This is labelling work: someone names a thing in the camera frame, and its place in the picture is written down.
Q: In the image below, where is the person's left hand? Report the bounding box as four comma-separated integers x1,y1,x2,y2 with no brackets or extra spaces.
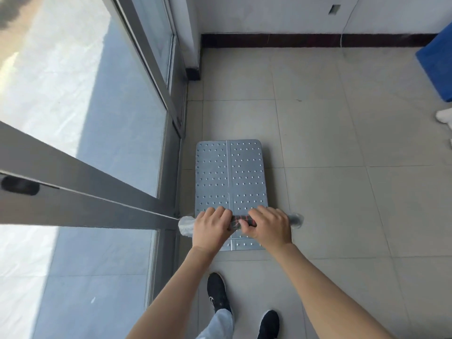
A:
192,206,234,250

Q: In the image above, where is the person's right hand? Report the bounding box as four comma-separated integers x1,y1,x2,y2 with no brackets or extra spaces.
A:
240,205,294,250

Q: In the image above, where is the blue plastic bin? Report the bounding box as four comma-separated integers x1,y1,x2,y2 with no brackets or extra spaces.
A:
415,22,452,103

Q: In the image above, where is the gray metal platform trolley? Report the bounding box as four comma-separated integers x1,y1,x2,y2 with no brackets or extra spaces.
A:
178,139,304,252

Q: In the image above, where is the black sneaker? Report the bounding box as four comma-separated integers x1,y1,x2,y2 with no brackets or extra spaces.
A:
257,309,280,339
207,272,232,315

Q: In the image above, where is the black window latch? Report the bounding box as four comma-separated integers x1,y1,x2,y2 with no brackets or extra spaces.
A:
0,175,40,197

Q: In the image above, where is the person's left forearm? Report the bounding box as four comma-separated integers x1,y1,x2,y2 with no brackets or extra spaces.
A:
126,245,222,339

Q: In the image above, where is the white wall cable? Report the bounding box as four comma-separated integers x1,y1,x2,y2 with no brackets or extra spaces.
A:
338,0,361,48

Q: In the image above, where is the person's right forearm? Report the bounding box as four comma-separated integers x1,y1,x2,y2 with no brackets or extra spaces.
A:
263,242,397,339

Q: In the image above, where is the light blue jeans leg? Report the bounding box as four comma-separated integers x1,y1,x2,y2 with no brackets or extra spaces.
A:
195,308,234,339

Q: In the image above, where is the gray metal window frame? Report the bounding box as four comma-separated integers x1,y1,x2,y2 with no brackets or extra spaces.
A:
0,0,190,339

